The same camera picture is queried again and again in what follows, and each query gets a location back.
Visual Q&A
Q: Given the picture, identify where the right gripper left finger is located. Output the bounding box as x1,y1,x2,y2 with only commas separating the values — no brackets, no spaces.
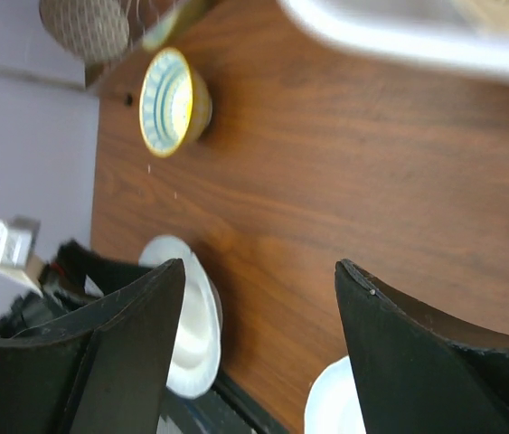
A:
0,259,185,433

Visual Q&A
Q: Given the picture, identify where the white scalloped plate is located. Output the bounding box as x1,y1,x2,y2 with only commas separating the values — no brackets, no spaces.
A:
139,235,223,400
304,355,366,434

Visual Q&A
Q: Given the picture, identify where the white plastic bin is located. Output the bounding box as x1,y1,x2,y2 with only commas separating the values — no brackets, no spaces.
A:
279,1,509,83

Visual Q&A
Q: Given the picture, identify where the grey patterned bowl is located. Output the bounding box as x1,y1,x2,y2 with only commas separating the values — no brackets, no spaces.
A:
39,0,129,64

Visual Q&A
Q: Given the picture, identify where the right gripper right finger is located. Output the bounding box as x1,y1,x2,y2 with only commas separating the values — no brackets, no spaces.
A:
335,259,509,433

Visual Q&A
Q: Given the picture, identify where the steel two-tier dish rack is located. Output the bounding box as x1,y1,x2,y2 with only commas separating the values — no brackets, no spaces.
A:
85,1,217,94

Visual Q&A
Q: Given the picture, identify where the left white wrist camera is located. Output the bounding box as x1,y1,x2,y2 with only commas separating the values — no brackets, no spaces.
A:
0,216,45,294

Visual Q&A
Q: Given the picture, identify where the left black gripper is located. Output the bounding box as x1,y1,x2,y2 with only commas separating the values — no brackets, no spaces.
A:
0,241,151,338

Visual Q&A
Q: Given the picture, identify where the small teal patterned bowl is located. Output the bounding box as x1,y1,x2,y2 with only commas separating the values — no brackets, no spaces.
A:
138,47,212,157

